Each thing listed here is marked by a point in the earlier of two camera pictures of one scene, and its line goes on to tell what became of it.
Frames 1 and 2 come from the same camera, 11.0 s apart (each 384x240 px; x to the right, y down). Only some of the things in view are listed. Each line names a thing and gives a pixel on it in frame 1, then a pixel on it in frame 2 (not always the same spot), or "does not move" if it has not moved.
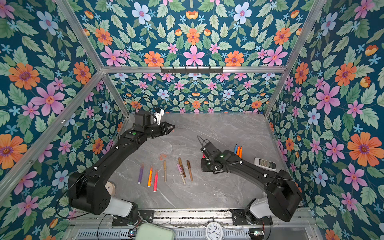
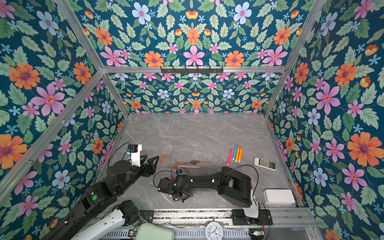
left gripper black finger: x=165 y=124 → x=151 y=161
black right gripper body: x=207 y=166 → x=173 y=197
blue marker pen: x=236 y=149 does not move
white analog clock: x=213 y=231 does not move
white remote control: x=265 y=164 does not move
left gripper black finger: x=170 y=130 → x=155 y=164
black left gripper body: x=155 y=130 → x=145 y=171
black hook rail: x=191 y=69 does not move
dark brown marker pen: x=188 y=166 → x=202 y=162
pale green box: x=152 y=231 does not move
